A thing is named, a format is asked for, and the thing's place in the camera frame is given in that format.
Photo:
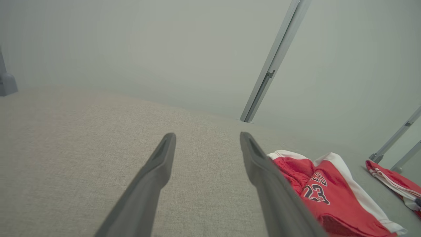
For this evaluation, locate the grey partition joint rail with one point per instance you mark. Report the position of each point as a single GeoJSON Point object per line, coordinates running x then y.
{"type": "Point", "coordinates": [279, 52]}
{"type": "Point", "coordinates": [406, 158]}

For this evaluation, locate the grey frame legs right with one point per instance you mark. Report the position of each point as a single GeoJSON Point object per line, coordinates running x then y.
{"type": "Point", "coordinates": [394, 135]}

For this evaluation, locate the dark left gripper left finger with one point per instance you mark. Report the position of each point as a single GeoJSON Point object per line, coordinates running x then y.
{"type": "Point", "coordinates": [141, 200]}

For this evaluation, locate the red shorts white stripes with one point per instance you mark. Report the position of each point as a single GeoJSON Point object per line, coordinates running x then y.
{"type": "Point", "coordinates": [394, 179]}

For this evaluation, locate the red basketball jersey white trim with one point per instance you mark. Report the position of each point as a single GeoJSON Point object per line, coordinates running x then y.
{"type": "Point", "coordinates": [338, 197]}

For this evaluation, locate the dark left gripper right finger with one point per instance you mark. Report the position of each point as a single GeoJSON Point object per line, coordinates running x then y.
{"type": "Point", "coordinates": [279, 204]}

